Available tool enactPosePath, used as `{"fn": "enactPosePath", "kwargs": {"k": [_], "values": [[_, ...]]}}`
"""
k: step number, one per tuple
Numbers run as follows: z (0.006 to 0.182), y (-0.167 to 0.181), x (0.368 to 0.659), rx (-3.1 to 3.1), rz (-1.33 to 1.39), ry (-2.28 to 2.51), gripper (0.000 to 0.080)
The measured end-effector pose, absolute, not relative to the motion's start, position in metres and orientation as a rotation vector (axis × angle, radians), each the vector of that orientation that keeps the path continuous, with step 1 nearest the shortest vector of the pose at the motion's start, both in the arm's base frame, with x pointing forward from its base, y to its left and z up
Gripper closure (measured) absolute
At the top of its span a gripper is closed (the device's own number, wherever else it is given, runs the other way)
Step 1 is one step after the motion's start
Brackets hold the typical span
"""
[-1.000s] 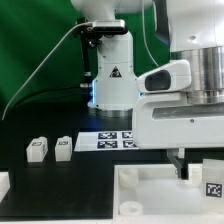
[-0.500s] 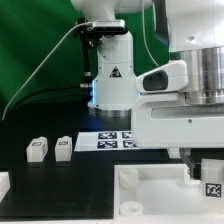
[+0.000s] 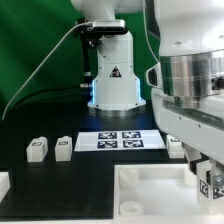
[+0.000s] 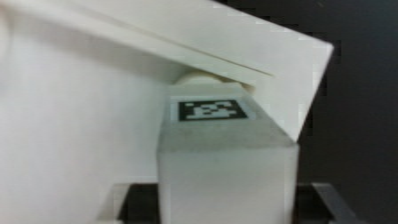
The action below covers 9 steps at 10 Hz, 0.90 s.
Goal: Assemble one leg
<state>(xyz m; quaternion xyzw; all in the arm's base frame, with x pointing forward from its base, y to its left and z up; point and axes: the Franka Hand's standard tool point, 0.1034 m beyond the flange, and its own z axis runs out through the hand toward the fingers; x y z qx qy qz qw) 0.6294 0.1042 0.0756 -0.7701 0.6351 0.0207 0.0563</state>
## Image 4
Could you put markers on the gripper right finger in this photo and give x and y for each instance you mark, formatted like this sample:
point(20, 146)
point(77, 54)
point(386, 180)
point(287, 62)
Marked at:
point(321, 206)

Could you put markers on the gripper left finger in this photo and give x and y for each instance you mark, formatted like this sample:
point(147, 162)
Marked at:
point(131, 206)

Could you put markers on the white table leg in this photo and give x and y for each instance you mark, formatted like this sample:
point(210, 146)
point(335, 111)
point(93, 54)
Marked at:
point(226, 157)

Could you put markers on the white square tabletop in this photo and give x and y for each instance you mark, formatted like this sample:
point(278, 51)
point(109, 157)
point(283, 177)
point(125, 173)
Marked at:
point(95, 53)

